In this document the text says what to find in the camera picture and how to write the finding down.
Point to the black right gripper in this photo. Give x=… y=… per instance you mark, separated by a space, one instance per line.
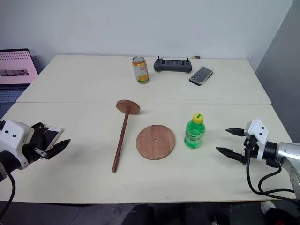
x=250 y=147

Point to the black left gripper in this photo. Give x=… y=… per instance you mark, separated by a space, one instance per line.
x=32 y=140

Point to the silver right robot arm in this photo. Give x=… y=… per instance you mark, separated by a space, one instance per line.
x=286 y=154

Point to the wooden rod with disc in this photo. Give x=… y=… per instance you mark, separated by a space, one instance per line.
x=122 y=140

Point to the round wooden disc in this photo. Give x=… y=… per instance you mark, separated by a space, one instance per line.
x=155 y=142

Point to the white and gold smartphone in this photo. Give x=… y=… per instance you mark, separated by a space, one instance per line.
x=56 y=137

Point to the green bottle with yellow cap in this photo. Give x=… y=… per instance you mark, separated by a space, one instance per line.
x=194 y=134

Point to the white rounded object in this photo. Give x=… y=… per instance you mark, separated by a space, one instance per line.
x=268 y=207

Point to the black smartphone in clear case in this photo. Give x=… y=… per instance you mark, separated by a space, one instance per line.
x=201 y=76

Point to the laptop with pink screen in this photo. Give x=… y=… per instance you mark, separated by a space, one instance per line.
x=14 y=68

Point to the small gold and black battery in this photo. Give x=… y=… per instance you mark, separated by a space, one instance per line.
x=196 y=57

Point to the grey handheld remote controller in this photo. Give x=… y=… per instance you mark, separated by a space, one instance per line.
x=173 y=65

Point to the orange drink can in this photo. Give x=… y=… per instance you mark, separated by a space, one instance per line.
x=140 y=70

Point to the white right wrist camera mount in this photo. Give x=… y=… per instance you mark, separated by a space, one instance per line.
x=257 y=133

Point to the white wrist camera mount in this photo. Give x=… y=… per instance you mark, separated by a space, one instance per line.
x=257 y=133
x=14 y=143

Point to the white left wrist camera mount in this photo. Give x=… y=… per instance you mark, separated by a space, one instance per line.
x=14 y=143

